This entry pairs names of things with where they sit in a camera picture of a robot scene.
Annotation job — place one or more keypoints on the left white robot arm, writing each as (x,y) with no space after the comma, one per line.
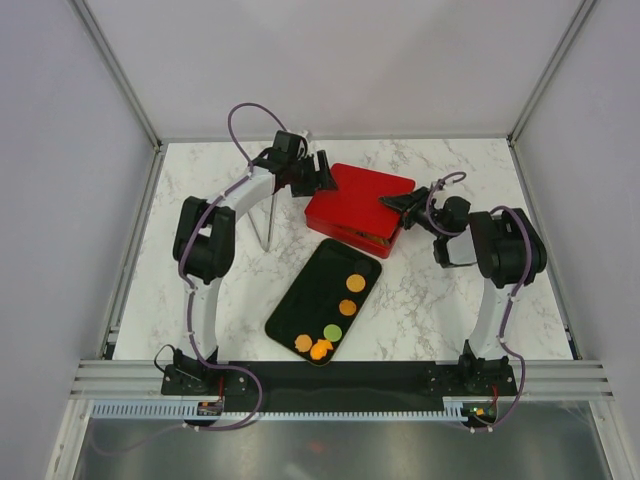
(204,249)

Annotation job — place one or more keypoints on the orange flower cookie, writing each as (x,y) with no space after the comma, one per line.
(303,343)

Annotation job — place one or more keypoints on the metal tweezers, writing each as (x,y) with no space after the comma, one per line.
(262,220)

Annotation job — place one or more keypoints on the red box lid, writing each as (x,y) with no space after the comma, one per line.
(356,203)

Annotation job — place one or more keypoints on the orange chocolate chip cookie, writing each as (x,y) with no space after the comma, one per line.
(347,307)

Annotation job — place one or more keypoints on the black green cookie tray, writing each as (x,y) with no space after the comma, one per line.
(312,300)

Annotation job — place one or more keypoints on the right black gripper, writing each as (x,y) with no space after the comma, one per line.
(409,203)

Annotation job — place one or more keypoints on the red cookie box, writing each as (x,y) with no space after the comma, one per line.
(376,245)

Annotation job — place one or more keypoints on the right aluminium frame post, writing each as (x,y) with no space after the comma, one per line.
(572,31)

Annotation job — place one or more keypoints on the left aluminium frame post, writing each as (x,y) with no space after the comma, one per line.
(99,40)

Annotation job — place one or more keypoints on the orange dotted biscuit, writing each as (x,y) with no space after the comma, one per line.
(355,283)

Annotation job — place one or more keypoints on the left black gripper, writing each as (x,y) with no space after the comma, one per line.
(311,187)

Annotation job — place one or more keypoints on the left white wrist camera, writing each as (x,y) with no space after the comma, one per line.
(307,135)

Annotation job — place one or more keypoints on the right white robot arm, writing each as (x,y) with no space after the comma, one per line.
(508,253)

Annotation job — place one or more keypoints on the green sandwich cookie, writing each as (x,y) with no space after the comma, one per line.
(332,333)

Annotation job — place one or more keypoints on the aluminium frame post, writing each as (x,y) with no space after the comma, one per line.
(99,40)
(572,31)

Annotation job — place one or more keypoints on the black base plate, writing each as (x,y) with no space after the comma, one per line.
(344,386)

